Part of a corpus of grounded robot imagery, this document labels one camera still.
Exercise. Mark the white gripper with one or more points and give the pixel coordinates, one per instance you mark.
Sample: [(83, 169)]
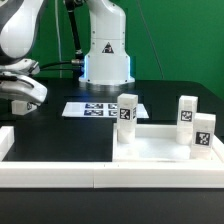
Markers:
[(21, 87)]

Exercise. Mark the white square table top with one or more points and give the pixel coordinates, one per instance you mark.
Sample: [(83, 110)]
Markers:
[(157, 143)]

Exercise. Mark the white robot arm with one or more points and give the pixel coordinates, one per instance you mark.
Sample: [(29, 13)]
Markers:
[(106, 64)]

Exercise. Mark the white sheet with markers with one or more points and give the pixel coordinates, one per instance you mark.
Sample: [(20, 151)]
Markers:
[(102, 110)]

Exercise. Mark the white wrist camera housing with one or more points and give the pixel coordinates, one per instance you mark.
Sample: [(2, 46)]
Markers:
[(25, 66)]

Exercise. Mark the white U-shaped fence wall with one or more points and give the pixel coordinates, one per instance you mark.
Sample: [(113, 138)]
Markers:
[(106, 174)]

